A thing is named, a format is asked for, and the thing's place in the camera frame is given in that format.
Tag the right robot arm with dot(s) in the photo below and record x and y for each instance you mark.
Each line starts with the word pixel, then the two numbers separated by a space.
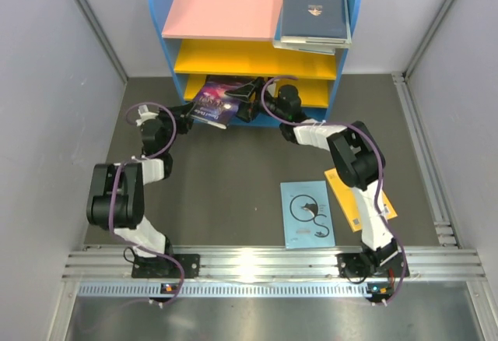
pixel 358 161

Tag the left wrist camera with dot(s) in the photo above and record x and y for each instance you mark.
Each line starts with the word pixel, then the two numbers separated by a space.
pixel 144 114

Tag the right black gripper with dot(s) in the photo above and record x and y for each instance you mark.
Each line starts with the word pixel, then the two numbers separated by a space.
pixel 247 111

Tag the purple Robinson Crusoe book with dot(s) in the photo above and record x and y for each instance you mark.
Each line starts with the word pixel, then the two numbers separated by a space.
pixel 211 103

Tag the yellow book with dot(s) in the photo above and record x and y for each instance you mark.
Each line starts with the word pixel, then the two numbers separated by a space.
pixel 345 198

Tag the light blue book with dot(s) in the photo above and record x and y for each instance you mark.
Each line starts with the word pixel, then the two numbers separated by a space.
pixel 306 215

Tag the aluminium mounting rail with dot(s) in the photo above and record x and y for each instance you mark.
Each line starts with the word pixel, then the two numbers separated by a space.
pixel 223 272

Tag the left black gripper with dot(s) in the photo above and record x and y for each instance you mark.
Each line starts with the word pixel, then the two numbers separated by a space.
pixel 182 120

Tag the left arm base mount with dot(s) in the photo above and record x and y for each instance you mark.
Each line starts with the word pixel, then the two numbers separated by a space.
pixel 161 268

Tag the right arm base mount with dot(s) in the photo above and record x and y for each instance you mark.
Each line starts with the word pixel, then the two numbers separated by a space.
pixel 358 267

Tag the blue pink yellow bookshelf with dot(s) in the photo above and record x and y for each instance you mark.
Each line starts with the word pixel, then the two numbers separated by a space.
pixel 234 38

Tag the navy blue book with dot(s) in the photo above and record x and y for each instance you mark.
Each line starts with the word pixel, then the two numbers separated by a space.
pixel 313 10

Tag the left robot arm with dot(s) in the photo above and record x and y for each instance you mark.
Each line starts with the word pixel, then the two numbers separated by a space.
pixel 116 201

